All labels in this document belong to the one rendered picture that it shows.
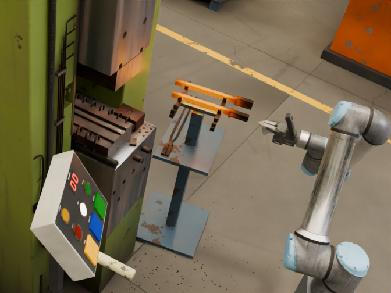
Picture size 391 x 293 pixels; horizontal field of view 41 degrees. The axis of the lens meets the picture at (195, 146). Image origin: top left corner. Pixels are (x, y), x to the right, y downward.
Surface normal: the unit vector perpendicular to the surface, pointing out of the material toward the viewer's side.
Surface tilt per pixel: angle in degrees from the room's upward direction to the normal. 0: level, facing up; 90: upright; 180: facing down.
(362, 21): 90
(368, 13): 90
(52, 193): 30
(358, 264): 5
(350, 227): 0
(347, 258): 5
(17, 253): 90
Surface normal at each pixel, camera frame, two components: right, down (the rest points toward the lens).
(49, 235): 0.00, 0.64
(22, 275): -0.41, 0.52
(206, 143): 0.19, -0.75
